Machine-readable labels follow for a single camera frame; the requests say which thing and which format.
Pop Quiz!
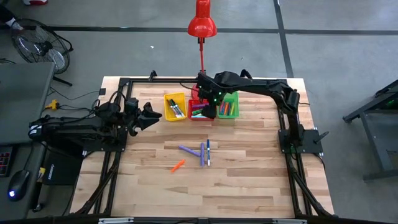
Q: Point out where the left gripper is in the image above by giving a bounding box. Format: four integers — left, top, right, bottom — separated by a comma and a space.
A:
124, 98, 163, 137

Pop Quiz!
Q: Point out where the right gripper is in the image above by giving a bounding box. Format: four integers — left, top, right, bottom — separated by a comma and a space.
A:
197, 74, 226, 120

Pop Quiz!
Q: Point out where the black Expo marker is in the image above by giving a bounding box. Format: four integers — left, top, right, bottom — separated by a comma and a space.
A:
167, 99, 177, 119

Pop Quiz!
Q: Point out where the red plastic basket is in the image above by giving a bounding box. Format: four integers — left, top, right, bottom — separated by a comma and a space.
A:
187, 98, 218, 121

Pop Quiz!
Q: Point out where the yellow plastic basket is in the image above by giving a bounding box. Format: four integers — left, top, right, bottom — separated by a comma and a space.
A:
164, 91, 188, 122

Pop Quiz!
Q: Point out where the green plastic basket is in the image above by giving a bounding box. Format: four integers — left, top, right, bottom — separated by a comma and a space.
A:
216, 90, 241, 119

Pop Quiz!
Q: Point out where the red desk lamp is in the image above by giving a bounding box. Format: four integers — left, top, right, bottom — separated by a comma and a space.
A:
187, 0, 218, 100

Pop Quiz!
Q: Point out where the yellow plug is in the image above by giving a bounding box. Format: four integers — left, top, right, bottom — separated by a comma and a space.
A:
45, 98, 60, 111

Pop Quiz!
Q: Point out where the black computer case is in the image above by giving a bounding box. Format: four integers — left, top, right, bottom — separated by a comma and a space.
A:
42, 146, 85, 187

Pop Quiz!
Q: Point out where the grey side desk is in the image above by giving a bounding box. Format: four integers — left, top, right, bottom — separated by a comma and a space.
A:
0, 62, 56, 146

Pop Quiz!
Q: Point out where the black floor fan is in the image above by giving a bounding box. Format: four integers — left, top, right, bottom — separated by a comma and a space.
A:
11, 17, 74, 87

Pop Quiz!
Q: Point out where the black computer mouse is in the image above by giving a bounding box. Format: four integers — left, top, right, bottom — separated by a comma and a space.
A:
7, 169, 31, 202

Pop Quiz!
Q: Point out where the black keyboard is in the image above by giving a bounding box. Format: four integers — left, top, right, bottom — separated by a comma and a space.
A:
0, 146, 14, 178

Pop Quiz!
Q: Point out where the dark grey desk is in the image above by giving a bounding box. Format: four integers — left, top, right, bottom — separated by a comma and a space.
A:
0, 140, 47, 220

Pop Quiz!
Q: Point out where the dark grey metal stand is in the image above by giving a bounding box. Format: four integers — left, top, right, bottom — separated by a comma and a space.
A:
341, 79, 398, 181

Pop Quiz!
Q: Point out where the person's leg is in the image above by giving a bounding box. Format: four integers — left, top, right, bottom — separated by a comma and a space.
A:
0, 4, 16, 24

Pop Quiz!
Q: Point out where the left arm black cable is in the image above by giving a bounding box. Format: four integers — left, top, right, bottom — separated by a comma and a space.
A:
91, 90, 128, 114

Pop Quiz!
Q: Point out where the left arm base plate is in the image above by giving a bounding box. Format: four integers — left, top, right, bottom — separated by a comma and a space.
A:
82, 127, 129, 153

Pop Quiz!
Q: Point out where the black aluminium table frame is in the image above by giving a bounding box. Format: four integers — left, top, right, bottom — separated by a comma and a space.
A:
70, 77, 335, 218

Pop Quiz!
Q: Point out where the black floor cable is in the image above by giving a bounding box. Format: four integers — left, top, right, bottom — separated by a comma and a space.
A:
57, 105, 96, 113
49, 86, 100, 101

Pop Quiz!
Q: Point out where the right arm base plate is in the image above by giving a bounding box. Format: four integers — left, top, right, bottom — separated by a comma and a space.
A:
278, 129, 330, 154

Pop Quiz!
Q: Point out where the silver metal bracket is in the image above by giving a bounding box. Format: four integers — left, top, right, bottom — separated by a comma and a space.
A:
98, 217, 134, 224
272, 218, 308, 224

